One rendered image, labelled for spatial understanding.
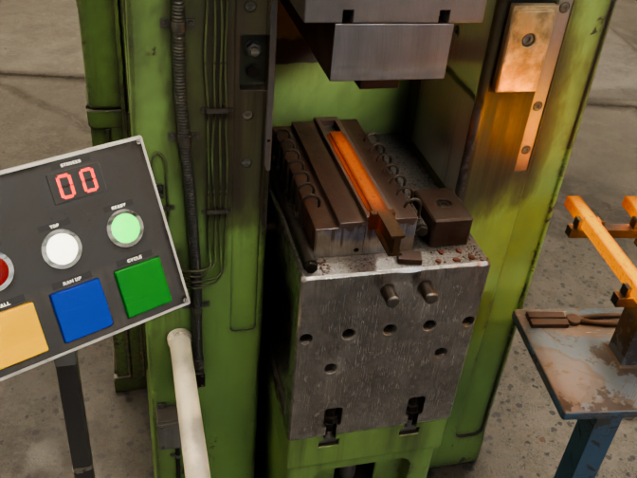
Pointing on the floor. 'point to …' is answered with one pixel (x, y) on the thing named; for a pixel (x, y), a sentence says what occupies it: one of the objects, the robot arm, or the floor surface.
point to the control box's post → (74, 413)
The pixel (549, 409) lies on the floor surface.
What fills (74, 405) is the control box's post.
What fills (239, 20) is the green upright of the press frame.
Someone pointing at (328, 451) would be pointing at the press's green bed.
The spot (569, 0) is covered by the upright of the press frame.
